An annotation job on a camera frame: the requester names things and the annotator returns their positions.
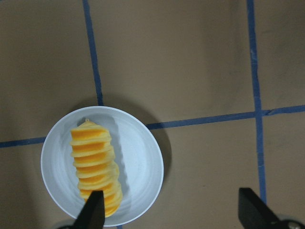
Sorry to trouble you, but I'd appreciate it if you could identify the light blue plate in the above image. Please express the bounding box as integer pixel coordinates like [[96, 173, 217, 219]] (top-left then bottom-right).
[[41, 106, 164, 227]]

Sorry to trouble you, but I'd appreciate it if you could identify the striped bread roll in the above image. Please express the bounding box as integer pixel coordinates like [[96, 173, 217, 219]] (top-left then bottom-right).
[[70, 119, 123, 217]]

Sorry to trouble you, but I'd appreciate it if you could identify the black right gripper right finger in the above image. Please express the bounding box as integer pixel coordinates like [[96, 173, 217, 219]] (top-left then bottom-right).
[[238, 187, 286, 229]]

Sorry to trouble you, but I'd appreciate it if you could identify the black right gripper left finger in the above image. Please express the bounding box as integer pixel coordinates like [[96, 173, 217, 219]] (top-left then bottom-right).
[[72, 190, 105, 229]]

